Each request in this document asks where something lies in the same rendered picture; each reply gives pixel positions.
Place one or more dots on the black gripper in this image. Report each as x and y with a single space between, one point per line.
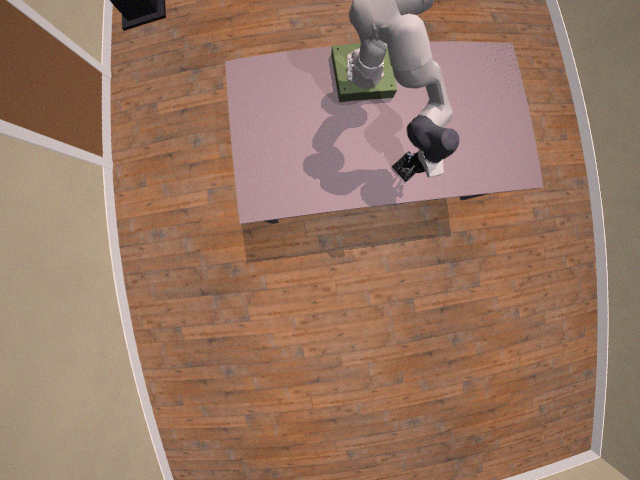
412 162

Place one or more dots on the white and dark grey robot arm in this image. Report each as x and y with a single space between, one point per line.
396 24

